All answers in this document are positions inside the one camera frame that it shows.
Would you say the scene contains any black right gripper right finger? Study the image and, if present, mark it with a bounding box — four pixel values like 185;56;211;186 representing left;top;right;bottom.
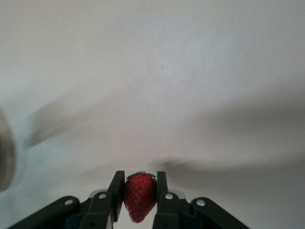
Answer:
152;170;249;229

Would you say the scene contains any brown table cover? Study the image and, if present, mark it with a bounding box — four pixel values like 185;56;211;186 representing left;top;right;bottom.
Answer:
0;0;305;229

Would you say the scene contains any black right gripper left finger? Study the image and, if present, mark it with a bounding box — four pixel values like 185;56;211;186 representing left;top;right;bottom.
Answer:
6;170;126;229

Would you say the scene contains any red strawberry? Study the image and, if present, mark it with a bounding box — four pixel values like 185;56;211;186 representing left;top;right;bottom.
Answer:
123;171;158;224

